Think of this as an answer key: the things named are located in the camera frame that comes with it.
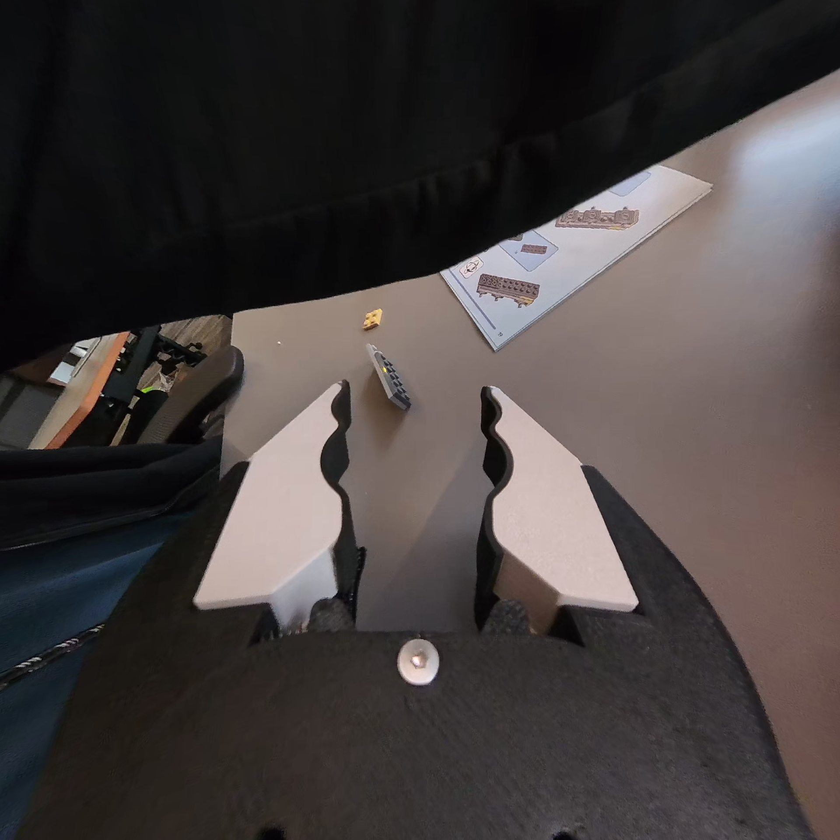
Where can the long grey plate brick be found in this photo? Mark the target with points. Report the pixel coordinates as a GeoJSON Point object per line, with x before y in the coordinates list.
{"type": "Point", "coordinates": [392, 384]}

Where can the wood-edged table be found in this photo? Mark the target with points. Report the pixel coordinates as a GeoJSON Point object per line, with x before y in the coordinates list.
{"type": "Point", "coordinates": [85, 400]}

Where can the person's black jacket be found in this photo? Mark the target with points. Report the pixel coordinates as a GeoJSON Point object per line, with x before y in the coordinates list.
{"type": "Point", "coordinates": [262, 164]}

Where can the brick instruction booklet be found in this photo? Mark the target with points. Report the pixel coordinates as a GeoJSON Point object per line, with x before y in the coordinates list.
{"type": "Point", "coordinates": [590, 262]}

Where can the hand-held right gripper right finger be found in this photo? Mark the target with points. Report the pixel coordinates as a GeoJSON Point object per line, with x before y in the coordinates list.
{"type": "Point", "coordinates": [558, 525]}

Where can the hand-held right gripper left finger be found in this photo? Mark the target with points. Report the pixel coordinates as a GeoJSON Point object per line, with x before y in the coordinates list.
{"type": "Point", "coordinates": [282, 499]}

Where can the grey desk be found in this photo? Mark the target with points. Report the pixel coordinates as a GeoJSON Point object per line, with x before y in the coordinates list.
{"type": "Point", "coordinates": [656, 459]}

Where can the person's blue hoodie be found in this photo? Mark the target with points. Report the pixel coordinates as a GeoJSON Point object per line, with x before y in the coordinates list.
{"type": "Point", "coordinates": [59, 590]}

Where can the black office chair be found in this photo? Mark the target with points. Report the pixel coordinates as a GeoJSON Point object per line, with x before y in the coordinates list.
{"type": "Point", "coordinates": [197, 387]}

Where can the black metal frame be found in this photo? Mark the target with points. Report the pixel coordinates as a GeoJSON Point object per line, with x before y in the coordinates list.
{"type": "Point", "coordinates": [141, 354]}

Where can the small yellow brick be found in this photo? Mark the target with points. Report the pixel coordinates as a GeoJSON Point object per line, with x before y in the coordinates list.
{"type": "Point", "coordinates": [373, 319]}

